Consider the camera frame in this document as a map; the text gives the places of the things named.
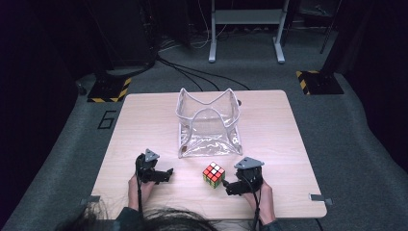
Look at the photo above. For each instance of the black caster wheel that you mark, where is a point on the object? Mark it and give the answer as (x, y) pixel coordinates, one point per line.
(82, 89)

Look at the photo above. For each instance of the grey tape piece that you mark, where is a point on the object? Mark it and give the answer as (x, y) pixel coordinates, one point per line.
(90, 200)
(320, 199)

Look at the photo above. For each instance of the person's left hand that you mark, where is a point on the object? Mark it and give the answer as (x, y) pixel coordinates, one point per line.
(134, 195)

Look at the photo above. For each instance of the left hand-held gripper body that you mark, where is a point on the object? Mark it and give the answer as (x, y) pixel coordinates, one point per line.
(146, 168)

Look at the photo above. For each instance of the dark equipment cabinet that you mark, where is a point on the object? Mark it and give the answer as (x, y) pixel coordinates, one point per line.
(125, 32)

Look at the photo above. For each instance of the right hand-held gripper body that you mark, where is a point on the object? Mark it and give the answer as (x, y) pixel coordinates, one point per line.
(251, 178)

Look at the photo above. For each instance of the multicoloured puzzle cube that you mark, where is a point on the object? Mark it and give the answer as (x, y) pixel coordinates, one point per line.
(213, 175)

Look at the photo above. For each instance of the black stand pole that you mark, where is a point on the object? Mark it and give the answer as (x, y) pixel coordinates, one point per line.
(330, 29)

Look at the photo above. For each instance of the person's head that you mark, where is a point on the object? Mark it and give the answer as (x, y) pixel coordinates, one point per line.
(166, 221)

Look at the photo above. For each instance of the person's right hand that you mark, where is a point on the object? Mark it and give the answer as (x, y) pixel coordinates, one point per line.
(266, 205)

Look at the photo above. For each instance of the clear plastic bag white trim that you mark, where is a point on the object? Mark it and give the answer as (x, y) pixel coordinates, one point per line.
(208, 144)

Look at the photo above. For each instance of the white metal desk frame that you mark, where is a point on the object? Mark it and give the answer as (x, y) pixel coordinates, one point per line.
(247, 16)

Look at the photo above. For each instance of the black base plate striped edge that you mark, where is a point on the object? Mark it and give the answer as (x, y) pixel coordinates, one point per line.
(109, 88)
(320, 82)

